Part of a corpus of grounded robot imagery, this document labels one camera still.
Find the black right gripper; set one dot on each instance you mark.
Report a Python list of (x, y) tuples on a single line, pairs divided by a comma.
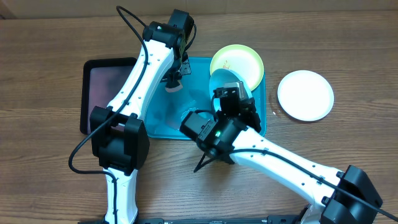
[(254, 115)]

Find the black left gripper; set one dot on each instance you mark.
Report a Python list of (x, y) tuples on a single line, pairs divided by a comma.
[(186, 70)]

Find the pink green sponge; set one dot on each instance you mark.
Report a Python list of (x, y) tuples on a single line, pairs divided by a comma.
[(173, 87)]

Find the light blue plate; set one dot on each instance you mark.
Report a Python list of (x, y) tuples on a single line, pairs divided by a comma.
[(222, 76)]

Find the yellow-green plate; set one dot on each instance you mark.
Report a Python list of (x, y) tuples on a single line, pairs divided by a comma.
[(241, 59)]

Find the white plate with red stain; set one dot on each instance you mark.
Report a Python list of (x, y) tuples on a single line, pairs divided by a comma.
[(305, 95)]

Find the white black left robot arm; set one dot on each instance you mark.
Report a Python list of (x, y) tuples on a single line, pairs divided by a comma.
[(118, 135)]

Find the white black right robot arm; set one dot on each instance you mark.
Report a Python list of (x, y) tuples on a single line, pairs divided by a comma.
[(232, 136)]

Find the teal plastic tray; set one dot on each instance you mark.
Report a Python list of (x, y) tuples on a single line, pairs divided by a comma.
[(166, 110)]

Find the black tray with water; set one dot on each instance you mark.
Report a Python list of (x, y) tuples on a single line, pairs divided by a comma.
[(102, 80)]

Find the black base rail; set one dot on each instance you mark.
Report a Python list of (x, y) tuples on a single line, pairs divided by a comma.
[(271, 219)]

